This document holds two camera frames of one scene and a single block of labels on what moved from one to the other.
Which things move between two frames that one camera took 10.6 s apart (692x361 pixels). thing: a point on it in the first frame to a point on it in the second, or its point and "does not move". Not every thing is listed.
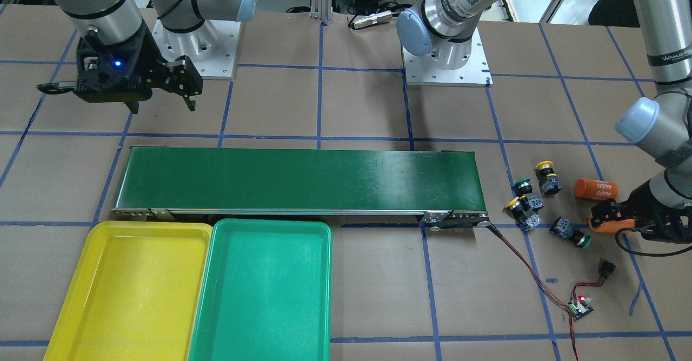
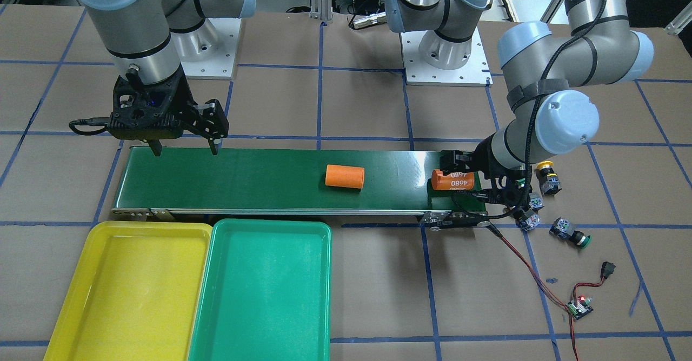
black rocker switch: (607, 268) does not move
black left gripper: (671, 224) to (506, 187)
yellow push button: (548, 180) does not move
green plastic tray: (266, 294) does not move
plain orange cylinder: (612, 226) to (345, 176)
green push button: (523, 187) does not move
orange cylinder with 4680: (594, 189) to (453, 181)
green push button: (563, 228) does not move
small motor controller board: (581, 308) does not move
